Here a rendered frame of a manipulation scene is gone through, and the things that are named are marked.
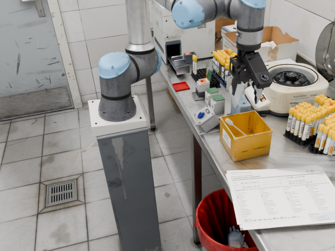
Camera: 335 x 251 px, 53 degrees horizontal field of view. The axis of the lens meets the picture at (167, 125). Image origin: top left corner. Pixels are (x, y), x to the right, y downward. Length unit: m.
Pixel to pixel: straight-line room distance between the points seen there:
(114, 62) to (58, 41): 1.82
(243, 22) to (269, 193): 0.49
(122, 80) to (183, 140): 1.50
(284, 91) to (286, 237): 0.58
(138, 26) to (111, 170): 0.58
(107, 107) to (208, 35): 0.76
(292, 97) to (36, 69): 2.30
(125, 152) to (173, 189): 0.97
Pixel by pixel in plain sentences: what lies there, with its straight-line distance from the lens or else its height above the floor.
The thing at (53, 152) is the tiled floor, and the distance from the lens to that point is 2.80.
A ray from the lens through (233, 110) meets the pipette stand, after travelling 1.33.
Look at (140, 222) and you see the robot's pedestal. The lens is 1.67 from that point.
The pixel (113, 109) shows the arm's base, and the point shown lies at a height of 0.97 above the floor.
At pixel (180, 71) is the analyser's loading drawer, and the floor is 0.91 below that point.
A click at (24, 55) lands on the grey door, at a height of 0.58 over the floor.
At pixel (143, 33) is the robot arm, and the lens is 1.29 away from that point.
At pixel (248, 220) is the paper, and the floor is 0.89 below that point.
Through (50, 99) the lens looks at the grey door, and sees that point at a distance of 3.25.
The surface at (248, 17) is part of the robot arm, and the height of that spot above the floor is 1.33.
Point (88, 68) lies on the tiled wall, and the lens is 3.19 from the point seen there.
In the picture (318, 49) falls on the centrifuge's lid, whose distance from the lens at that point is 1.57.
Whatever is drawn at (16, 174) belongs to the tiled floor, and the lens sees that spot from 2.72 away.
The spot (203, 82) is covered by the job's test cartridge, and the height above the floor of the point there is 0.95.
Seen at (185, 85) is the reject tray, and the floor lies 0.88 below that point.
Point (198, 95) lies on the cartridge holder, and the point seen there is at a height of 0.89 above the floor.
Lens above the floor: 1.63
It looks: 35 degrees down
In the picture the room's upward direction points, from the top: 4 degrees counter-clockwise
